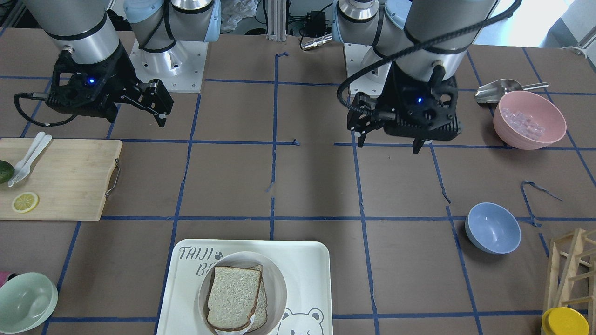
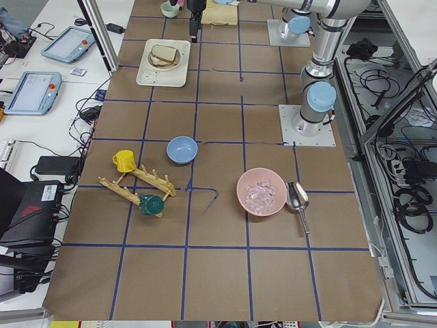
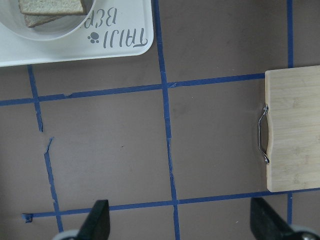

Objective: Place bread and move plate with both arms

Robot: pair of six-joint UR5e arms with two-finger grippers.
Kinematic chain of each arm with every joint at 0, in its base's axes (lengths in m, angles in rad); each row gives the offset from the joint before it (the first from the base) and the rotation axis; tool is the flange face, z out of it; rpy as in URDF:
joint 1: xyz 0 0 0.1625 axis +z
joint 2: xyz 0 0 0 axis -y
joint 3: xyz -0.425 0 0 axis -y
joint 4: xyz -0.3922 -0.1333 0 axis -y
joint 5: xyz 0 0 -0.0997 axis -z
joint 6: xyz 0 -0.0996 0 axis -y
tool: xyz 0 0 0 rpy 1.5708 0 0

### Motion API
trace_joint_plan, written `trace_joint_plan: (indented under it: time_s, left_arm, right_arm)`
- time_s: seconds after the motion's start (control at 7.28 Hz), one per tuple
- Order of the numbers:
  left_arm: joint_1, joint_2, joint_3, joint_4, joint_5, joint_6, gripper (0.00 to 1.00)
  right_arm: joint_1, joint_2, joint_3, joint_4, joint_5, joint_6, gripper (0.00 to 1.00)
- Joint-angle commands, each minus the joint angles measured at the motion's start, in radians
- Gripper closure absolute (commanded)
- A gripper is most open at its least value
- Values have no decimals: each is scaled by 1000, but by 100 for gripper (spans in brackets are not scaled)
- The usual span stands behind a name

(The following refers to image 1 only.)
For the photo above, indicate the pink bowl with ice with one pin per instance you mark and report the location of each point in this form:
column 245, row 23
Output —
column 528, row 121

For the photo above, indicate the white plastic fork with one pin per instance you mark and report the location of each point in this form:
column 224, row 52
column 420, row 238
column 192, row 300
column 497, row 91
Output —
column 18, row 167

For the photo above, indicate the green bowl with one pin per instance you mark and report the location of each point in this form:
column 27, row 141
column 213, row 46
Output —
column 26, row 301

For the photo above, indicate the yellow cup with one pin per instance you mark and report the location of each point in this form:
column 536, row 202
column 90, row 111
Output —
column 564, row 321

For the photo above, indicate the white bread slice top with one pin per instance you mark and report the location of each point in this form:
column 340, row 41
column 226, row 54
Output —
column 230, row 303

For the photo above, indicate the aluminium frame post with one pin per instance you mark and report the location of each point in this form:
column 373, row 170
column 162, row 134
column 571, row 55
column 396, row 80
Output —
column 276, row 20

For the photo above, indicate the bread slice bottom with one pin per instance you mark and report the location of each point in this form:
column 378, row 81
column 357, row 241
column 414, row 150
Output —
column 260, row 314

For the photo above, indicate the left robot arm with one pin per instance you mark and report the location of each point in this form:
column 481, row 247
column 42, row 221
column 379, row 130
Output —
column 416, row 35

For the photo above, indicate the cream bear tray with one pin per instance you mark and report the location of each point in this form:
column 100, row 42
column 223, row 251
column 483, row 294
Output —
column 304, row 264

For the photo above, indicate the fried egg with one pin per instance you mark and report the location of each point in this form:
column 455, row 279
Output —
column 249, row 324

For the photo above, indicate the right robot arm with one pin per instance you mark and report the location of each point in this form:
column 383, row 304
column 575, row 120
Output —
column 93, row 31

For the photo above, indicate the avocado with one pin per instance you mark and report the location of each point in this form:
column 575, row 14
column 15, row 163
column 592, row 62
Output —
column 6, row 172

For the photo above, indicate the lemon slice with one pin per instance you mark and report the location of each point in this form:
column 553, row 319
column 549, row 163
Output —
column 25, row 202

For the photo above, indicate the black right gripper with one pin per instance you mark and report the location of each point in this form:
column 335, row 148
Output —
column 125, row 70

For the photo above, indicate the pink cloth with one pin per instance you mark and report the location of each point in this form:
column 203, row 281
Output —
column 5, row 277

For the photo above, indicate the metal scoop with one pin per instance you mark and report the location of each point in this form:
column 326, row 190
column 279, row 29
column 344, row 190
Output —
column 493, row 92

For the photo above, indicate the wooden cutting board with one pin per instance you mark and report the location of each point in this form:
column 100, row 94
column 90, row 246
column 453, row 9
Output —
column 71, row 178

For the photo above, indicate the white plastic knife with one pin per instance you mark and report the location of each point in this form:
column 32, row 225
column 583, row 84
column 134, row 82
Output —
column 27, row 167

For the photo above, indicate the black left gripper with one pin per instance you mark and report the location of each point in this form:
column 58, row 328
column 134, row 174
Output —
column 397, row 88

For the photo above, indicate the blue bowl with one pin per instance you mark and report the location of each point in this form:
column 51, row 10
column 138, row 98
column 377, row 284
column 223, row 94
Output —
column 493, row 229

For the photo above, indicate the wooden dish rack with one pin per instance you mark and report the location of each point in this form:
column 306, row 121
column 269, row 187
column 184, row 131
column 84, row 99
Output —
column 570, row 278

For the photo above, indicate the cream round plate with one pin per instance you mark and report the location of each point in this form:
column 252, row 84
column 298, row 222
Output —
column 274, row 285

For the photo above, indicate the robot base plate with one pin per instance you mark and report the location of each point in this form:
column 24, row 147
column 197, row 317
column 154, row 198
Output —
column 357, row 57
column 180, row 69

